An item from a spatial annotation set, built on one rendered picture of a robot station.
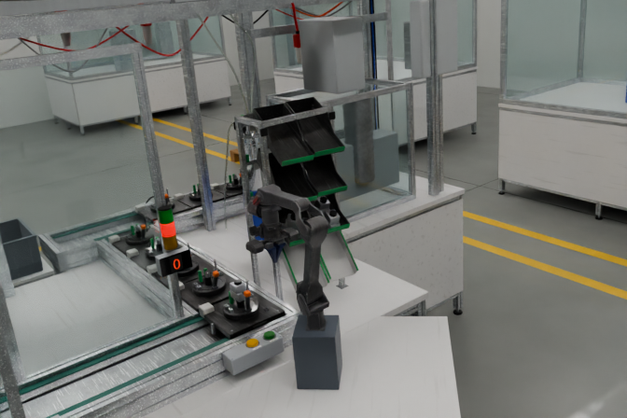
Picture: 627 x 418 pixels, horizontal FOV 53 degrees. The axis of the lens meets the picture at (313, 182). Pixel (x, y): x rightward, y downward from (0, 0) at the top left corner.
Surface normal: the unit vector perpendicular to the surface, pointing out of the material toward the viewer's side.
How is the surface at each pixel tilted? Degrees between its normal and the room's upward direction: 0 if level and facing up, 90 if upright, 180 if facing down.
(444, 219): 90
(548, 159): 90
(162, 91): 90
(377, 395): 0
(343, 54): 90
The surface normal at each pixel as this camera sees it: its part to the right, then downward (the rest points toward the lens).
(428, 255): 0.61, 0.20
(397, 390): -0.07, -0.95
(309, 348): -0.13, 0.32
